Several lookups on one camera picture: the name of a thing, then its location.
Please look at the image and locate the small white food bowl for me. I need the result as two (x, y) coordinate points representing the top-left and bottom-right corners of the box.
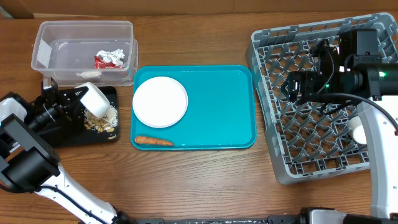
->
(77, 82), (110, 118)

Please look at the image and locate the grey dish rack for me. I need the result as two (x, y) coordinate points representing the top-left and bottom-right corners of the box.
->
(246, 12), (397, 184)

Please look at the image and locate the black tray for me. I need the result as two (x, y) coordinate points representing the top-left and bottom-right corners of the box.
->
(37, 86), (120, 149)

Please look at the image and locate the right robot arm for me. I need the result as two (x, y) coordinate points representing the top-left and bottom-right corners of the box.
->
(281, 29), (397, 223)

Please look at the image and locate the orange carrot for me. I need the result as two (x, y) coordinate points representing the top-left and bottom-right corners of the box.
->
(134, 136), (174, 146)

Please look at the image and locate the clear plastic bin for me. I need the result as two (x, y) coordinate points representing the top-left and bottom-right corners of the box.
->
(31, 21), (138, 86)

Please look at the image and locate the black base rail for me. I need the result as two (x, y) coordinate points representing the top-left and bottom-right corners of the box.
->
(114, 207), (397, 224)

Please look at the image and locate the food scraps and rice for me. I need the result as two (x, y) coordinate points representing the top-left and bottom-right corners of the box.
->
(83, 106), (118, 139)

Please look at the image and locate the teal serving tray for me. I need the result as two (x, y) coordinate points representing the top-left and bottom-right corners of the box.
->
(130, 65), (257, 151)

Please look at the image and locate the white tissue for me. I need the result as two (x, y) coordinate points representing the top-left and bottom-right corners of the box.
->
(76, 71), (102, 79)

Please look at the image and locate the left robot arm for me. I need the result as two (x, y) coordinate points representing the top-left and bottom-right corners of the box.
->
(1, 86), (135, 223)

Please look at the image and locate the white cup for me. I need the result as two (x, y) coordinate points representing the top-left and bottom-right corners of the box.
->
(348, 116), (367, 145)

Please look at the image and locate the white plate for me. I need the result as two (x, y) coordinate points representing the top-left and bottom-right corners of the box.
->
(132, 77), (188, 128)

